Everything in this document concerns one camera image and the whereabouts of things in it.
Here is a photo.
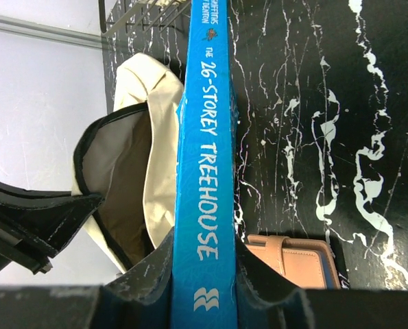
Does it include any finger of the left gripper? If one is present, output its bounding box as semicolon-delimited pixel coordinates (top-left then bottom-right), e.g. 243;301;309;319
0;182;103;274

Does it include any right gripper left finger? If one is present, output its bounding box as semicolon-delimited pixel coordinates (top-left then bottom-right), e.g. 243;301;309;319
0;230;174;328

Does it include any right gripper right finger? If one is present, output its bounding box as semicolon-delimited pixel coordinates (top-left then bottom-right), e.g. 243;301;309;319
236;240;408;328

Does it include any blue comic book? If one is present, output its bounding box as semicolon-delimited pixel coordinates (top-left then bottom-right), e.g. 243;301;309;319
170;1;237;328

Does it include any cream canvas student bag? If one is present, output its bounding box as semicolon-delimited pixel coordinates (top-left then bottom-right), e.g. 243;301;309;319
71;53;184;272

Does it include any black wire dish rack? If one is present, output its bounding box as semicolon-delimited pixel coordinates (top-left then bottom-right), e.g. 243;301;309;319
98;0;191;37

